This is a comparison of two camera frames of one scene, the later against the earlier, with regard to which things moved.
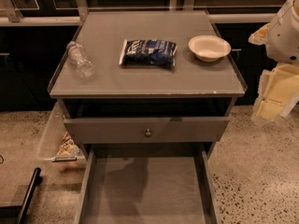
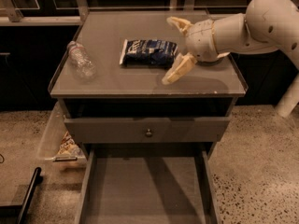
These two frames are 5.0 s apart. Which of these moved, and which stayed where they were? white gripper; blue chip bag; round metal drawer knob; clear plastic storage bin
Moved: white gripper
Stayed: clear plastic storage bin; blue chip bag; round metal drawer knob
